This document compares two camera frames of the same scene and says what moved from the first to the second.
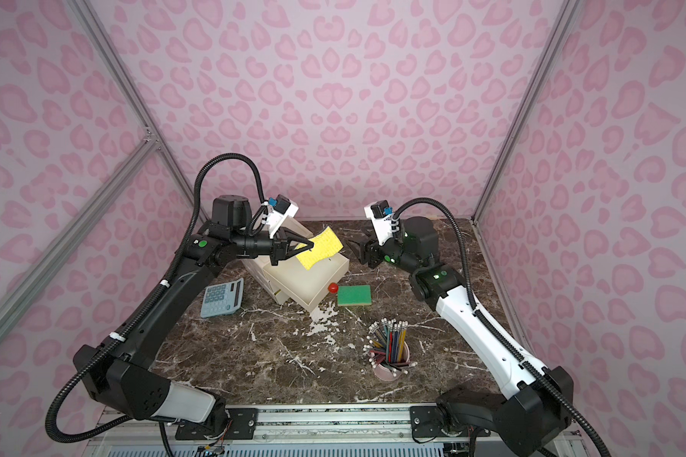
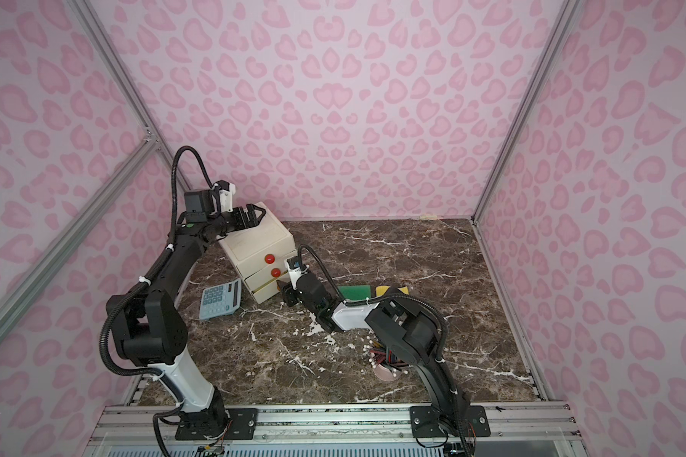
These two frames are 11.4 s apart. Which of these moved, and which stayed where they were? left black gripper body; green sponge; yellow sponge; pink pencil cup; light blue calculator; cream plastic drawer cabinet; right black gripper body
Moved: right black gripper body; cream plastic drawer cabinet; left black gripper body; yellow sponge
Stayed: light blue calculator; green sponge; pink pencil cup
